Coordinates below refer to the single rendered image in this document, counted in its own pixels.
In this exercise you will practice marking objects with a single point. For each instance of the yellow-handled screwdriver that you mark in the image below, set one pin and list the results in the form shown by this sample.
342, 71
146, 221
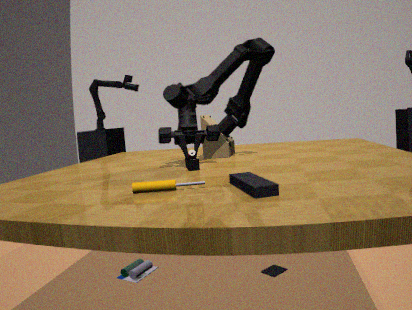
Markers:
162, 186

